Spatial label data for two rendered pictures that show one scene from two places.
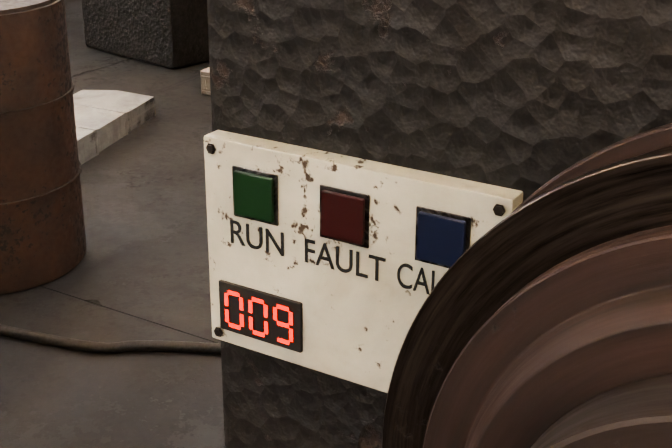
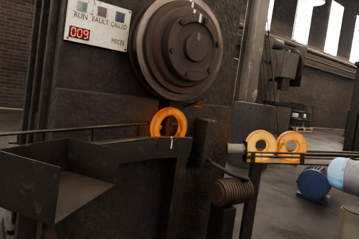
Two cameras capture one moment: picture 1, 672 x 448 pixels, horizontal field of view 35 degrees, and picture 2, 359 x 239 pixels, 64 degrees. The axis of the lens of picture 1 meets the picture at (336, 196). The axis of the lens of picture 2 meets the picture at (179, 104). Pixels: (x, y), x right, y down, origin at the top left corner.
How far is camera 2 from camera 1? 110 cm
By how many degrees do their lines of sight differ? 68
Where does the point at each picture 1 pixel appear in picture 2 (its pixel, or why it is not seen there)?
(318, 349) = (92, 40)
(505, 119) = not seen: outside the picture
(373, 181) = (108, 6)
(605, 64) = not seen: outside the picture
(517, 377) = (164, 17)
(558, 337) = (168, 12)
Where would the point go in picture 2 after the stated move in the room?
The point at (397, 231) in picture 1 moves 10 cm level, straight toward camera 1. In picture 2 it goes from (111, 15) to (131, 15)
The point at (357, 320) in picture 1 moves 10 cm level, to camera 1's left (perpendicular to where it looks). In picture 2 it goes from (102, 33) to (85, 26)
